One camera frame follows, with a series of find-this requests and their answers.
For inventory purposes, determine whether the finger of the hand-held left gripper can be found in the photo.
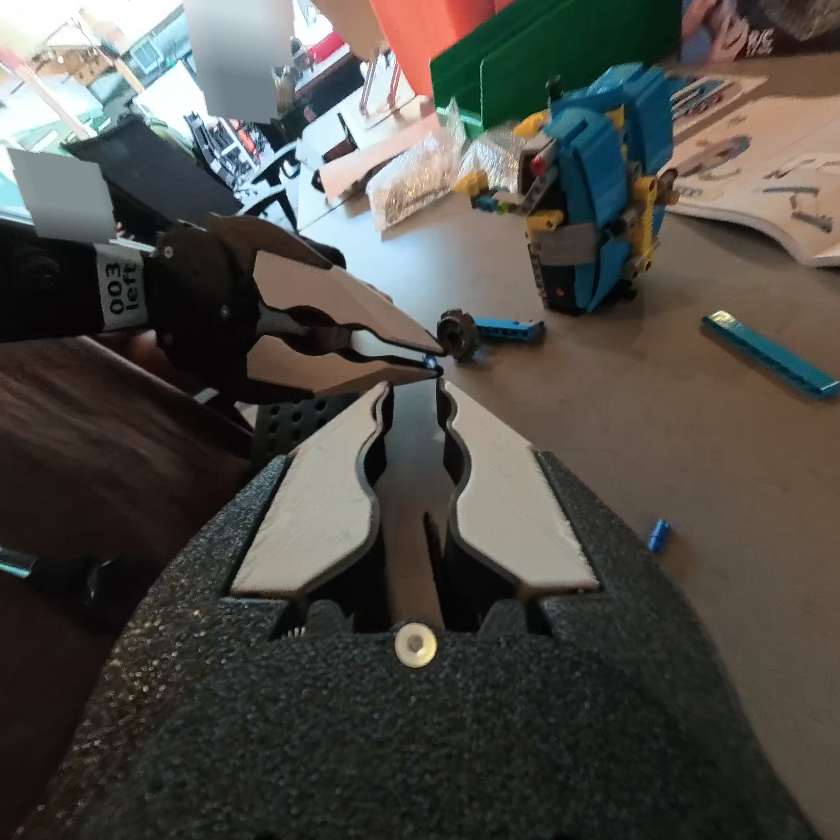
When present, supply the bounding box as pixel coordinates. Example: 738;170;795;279
251;249;447;360
246;335;443;397

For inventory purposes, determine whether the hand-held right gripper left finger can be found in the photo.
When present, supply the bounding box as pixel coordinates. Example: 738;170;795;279
231;382;395;599

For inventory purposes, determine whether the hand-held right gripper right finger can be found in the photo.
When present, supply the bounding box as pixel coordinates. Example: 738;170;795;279
436;379;601;601

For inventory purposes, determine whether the grey toothed wheel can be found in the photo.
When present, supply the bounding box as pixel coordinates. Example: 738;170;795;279
436;308;484;364

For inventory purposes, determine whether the blue toy robot model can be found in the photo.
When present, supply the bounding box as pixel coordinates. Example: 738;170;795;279
469;62;681;316

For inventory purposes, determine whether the black perforated office chair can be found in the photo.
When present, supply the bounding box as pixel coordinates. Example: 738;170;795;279
252;390;370;475

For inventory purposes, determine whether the tan paper bag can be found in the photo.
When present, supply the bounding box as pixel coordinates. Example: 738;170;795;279
308;0;388;60

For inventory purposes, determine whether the orange tote bag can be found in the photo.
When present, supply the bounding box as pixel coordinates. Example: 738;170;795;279
367;0;519;99

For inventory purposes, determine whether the thick teal perforated beam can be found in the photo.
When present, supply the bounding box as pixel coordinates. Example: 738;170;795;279
701;310;840;402

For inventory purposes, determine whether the green storage bin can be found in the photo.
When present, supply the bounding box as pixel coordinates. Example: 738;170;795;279
430;0;683;132

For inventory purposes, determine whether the instruction booklet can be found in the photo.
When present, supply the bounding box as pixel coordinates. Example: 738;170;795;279
663;92;840;269

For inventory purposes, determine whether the sticker sheet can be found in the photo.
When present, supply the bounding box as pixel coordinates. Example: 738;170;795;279
669;72;770;123

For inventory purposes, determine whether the robot kit box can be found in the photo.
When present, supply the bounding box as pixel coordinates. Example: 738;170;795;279
679;0;840;64

